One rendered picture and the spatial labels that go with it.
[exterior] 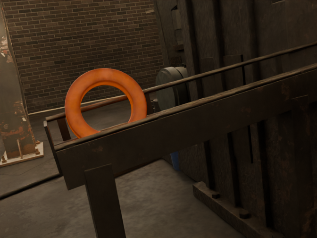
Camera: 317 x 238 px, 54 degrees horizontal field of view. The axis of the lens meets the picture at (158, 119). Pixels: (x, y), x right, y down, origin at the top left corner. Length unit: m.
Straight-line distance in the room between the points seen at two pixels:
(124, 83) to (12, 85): 2.51
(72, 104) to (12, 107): 2.51
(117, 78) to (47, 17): 6.13
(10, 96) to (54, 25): 3.79
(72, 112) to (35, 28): 6.13
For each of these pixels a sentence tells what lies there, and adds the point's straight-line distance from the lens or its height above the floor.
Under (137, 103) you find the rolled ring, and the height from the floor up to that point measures 0.67.
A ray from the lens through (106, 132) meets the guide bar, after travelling 0.66.
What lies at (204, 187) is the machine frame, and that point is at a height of 0.07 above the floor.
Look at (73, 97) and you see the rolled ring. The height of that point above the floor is 0.71.
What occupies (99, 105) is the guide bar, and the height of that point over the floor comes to 0.68.
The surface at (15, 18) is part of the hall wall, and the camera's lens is 6.83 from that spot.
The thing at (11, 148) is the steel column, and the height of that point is 0.12.
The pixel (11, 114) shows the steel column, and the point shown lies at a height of 0.45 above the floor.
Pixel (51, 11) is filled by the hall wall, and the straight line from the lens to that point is 6.85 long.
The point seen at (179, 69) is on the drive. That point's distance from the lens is 2.11.
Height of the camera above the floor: 0.78
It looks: 12 degrees down
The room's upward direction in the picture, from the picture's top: 9 degrees counter-clockwise
